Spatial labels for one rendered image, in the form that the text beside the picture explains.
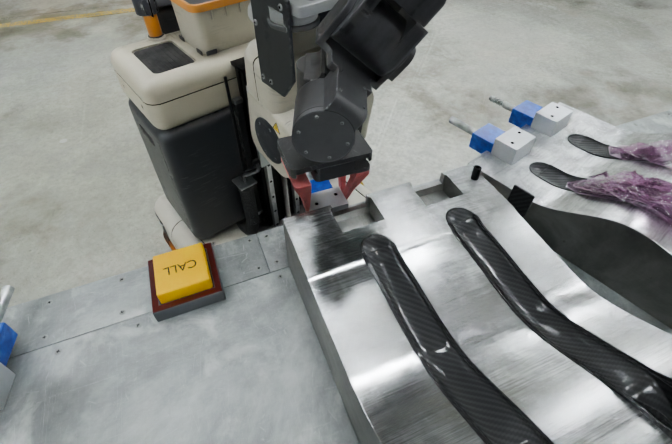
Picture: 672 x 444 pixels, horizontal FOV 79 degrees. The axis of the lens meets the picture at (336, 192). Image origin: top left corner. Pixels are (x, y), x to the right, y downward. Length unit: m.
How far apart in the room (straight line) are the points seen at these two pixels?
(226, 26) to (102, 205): 1.17
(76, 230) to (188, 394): 1.50
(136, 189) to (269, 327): 1.56
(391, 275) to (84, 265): 1.47
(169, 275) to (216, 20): 0.64
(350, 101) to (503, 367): 0.26
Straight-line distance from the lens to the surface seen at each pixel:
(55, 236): 1.95
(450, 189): 0.55
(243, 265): 0.55
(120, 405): 0.51
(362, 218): 0.51
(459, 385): 0.39
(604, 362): 0.42
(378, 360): 0.39
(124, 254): 1.75
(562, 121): 0.74
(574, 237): 0.60
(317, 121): 0.36
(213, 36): 1.02
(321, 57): 0.43
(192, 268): 0.52
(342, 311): 0.41
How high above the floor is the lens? 1.24
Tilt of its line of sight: 44 degrees down
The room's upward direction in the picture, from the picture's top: straight up
